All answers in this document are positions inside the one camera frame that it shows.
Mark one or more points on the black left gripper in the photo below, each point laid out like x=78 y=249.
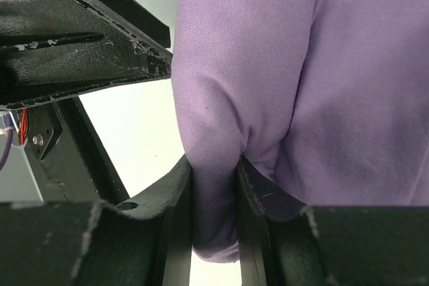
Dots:
x=56 y=49

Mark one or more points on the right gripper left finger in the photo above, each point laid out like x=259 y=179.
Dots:
x=145 y=240

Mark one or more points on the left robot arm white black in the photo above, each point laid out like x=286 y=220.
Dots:
x=65 y=154

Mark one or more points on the purple t shirt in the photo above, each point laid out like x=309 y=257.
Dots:
x=326 y=98

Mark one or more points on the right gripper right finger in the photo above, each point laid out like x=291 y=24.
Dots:
x=285 y=242

